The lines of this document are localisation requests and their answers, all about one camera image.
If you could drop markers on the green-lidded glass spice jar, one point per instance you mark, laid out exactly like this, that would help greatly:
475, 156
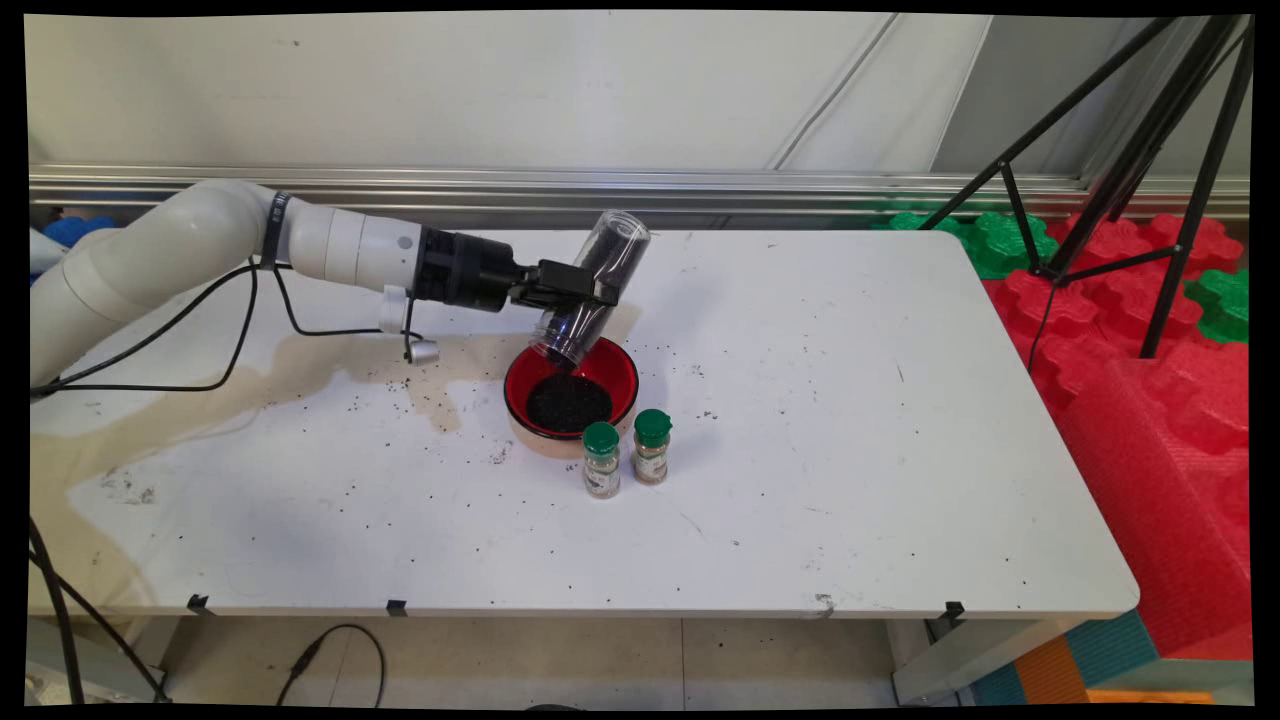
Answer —
602, 470
652, 455

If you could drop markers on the large red foam block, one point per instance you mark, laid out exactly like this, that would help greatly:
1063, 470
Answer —
1160, 500

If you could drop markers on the red bowl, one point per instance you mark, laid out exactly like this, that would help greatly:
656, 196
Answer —
620, 375

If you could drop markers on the black seeds heap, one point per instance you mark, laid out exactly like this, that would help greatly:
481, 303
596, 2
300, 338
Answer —
570, 402

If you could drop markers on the blue foam block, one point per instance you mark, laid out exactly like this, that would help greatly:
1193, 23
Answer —
72, 230

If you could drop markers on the grey table leg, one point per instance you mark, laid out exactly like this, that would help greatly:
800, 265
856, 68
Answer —
960, 660
110, 670

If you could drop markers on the clear jar with black seeds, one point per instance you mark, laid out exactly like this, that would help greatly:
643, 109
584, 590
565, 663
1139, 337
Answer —
622, 240

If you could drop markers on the small green foam puzzle block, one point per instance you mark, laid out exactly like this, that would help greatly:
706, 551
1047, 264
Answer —
905, 220

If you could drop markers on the black tripod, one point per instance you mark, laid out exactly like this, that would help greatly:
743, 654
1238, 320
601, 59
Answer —
1140, 150

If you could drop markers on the orange foam mat tile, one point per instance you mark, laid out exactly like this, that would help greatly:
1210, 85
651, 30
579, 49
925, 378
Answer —
1050, 672

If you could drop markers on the teal foam mat tile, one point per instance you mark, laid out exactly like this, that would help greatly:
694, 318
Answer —
1120, 645

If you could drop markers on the red foam puzzle block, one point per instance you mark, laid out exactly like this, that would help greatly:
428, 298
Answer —
1215, 240
1110, 240

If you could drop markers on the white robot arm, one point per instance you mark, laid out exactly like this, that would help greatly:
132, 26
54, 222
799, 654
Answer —
180, 240

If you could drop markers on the aluminium wall rail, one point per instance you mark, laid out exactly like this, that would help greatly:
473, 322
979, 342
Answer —
800, 190

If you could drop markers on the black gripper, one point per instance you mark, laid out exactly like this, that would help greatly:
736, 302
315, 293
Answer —
470, 272

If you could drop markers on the red and green foam mat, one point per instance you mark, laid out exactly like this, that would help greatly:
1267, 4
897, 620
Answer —
1060, 310

